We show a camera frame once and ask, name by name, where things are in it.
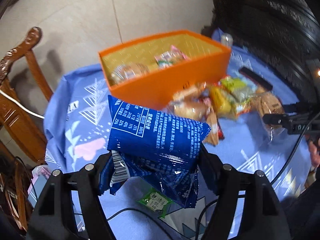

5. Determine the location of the long bread clear pack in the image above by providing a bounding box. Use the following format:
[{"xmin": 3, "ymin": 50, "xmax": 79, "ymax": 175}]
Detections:
[{"xmin": 172, "ymin": 82, "xmax": 207, "ymax": 101}]

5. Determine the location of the dark carved wooden furniture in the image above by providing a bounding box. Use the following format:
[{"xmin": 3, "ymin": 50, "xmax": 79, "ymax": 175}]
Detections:
[{"xmin": 201, "ymin": 0, "xmax": 319, "ymax": 103}]

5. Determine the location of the green nut snack pack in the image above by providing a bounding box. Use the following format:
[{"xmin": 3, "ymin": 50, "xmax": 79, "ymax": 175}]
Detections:
[{"xmin": 155, "ymin": 51, "xmax": 177, "ymax": 68}]

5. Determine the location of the brown triangular snack pack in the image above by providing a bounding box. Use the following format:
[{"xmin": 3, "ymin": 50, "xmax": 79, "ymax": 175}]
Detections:
[{"xmin": 204, "ymin": 107, "xmax": 219, "ymax": 146}]

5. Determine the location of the carved wooden chair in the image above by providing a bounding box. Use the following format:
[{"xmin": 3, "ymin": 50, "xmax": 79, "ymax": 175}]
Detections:
[{"xmin": 1, "ymin": 27, "xmax": 53, "ymax": 164}]

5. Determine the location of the golden snack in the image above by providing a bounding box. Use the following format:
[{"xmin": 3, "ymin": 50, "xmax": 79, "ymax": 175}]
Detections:
[{"xmin": 209, "ymin": 86, "xmax": 236, "ymax": 120}]

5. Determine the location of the round bun clear pack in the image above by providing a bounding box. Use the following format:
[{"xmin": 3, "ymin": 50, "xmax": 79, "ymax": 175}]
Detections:
[{"xmin": 167, "ymin": 101, "xmax": 211, "ymax": 121}]

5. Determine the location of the brown bread clear pack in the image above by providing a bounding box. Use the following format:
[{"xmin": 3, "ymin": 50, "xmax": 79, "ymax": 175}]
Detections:
[{"xmin": 251, "ymin": 92, "xmax": 285, "ymax": 141}]

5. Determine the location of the pink round cookie pack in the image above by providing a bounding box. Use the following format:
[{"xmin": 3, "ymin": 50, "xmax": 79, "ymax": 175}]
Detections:
[{"xmin": 170, "ymin": 45, "xmax": 190, "ymax": 60}]

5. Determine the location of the clear round cracker pack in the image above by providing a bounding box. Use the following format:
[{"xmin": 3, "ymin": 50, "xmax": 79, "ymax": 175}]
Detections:
[{"xmin": 109, "ymin": 63, "xmax": 150, "ymax": 85}]

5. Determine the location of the orange cardboard box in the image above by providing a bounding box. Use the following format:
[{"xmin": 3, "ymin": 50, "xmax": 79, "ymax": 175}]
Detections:
[{"xmin": 99, "ymin": 30, "xmax": 231, "ymax": 110}]

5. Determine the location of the white power cable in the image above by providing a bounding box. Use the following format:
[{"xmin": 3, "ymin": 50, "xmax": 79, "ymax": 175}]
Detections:
[{"xmin": 0, "ymin": 89, "xmax": 46, "ymax": 120}]

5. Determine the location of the white beverage can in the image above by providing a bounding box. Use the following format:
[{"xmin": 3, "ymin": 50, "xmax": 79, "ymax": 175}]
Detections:
[{"xmin": 220, "ymin": 33, "xmax": 233, "ymax": 48}]

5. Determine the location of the blue snack bag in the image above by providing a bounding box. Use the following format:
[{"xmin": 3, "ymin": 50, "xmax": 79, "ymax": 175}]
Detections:
[{"xmin": 107, "ymin": 95, "xmax": 210, "ymax": 209}]

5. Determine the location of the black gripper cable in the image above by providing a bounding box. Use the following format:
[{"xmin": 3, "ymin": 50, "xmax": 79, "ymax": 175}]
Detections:
[{"xmin": 107, "ymin": 109, "xmax": 320, "ymax": 240}]

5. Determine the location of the blue patterned tablecloth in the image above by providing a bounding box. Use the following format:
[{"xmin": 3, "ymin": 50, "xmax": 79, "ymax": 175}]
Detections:
[{"xmin": 43, "ymin": 28, "xmax": 316, "ymax": 240}]

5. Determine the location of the green melon seed bag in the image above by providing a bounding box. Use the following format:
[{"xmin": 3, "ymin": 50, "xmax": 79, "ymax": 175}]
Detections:
[{"xmin": 220, "ymin": 76, "xmax": 258, "ymax": 117}]

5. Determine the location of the small green snack pack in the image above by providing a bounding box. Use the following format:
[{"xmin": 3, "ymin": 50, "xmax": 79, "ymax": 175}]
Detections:
[{"xmin": 137, "ymin": 188, "xmax": 172, "ymax": 218}]

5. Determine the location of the folded striped cloth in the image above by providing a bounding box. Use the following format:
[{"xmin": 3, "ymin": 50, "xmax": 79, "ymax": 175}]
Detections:
[{"xmin": 28, "ymin": 165, "xmax": 51, "ymax": 207}]

